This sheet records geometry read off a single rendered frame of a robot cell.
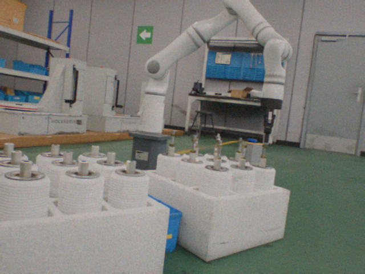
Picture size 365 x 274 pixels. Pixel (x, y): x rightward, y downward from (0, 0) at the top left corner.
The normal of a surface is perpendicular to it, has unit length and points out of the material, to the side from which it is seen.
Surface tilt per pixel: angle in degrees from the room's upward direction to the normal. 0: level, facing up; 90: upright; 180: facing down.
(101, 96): 90
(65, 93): 90
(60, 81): 90
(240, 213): 90
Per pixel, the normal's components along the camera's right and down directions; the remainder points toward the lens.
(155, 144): 0.36, 0.16
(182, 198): -0.77, -0.04
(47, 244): 0.59, 0.13
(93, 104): -0.38, 0.04
